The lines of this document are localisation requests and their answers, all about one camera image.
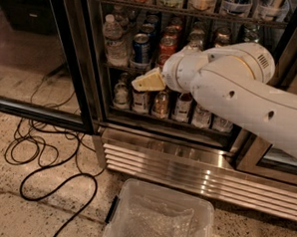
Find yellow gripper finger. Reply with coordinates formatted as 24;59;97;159
132;67;166;92

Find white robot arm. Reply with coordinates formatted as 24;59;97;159
132;43;297;158

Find blue soda can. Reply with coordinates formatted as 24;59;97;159
133;33;150;64

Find red cola can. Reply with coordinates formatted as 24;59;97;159
157;36;177;68

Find stainless glass door fridge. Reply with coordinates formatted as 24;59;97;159
47;0;297;223

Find steel fridge base grille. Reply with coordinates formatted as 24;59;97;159
93;128;297;221

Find open glass fridge door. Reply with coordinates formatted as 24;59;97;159
0;0;98;133

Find closed right fridge door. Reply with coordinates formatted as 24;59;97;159
237;59;297;185

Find white cap juice bottle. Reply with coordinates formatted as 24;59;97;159
132;90;149;114

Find amber tea bottle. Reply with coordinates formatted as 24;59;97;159
151;90;169;119

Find clear bottle bottom left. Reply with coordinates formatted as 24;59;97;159
114;73;131;110

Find dark drink white cap bottle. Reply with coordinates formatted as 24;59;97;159
171;93;192;122

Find large clear water bottle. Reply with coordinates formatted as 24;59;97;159
102;14;129;67

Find small water bottle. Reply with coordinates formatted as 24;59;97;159
212;117;233;132
191;105;211;128

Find rightmost small water bottle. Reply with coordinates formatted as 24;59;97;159
212;117;233;132

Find clear plastic storage bin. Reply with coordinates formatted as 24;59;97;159
103;178;214;237

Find black cable on floor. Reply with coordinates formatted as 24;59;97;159
0;62;112;237

